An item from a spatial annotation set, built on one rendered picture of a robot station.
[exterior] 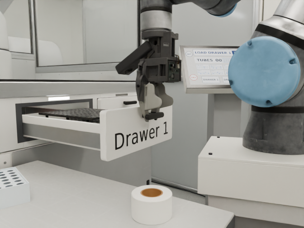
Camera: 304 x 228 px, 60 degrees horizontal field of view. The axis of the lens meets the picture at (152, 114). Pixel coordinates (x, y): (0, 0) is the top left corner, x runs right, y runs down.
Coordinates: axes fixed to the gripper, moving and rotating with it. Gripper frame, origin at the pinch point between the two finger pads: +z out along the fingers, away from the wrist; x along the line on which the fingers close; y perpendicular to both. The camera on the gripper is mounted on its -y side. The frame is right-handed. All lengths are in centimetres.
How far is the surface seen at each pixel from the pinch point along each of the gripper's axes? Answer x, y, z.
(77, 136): -12.9, -12.0, 4.5
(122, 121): -8.9, -1.3, 0.6
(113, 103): 24.0, -33.3, -0.1
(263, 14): 324, -38, -97
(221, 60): 89, -12, -20
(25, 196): -28.2, -9.3, 13.1
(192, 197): 147, -54, 91
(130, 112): -6.0, -1.3, -1.3
